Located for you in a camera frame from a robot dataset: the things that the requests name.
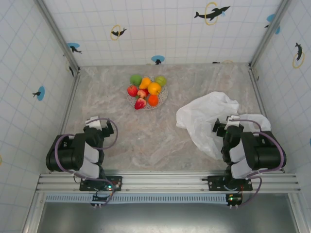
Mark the white plastic bag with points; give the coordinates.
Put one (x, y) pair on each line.
(199, 114)

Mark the red strawberry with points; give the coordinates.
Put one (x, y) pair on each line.
(140, 103)

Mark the red apple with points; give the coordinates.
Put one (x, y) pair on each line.
(132, 91)

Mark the red pink peach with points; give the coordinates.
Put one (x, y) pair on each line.
(143, 93)

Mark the small orange tangerine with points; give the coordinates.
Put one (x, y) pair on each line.
(153, 100)

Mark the dark green apple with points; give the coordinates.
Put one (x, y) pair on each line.
(135, 79)

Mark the yellow pear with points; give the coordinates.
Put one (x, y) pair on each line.
(144, 83)

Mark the large yellow orange fruit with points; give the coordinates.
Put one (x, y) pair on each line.
(154, 88)

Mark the light green apple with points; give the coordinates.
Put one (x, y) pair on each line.
(161, 80)

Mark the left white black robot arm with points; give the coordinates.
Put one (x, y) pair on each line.
(65, 153)

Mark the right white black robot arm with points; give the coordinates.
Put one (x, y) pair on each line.
(264, 150)

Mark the grey metal panel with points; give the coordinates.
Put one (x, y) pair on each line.
(167, 218)

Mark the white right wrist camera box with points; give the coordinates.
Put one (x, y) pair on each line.
(234, 121)

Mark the aluminium table side rail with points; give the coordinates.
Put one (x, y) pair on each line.
(257, 89)
(69, 109)

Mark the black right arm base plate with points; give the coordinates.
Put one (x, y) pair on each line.
(213, 180)

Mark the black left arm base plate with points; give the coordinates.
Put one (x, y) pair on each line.
(116, 180)

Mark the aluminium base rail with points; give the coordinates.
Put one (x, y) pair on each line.
(165, 180)

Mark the aluminium corner post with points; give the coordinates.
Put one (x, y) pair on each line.
(269, 34)
(58, 36)

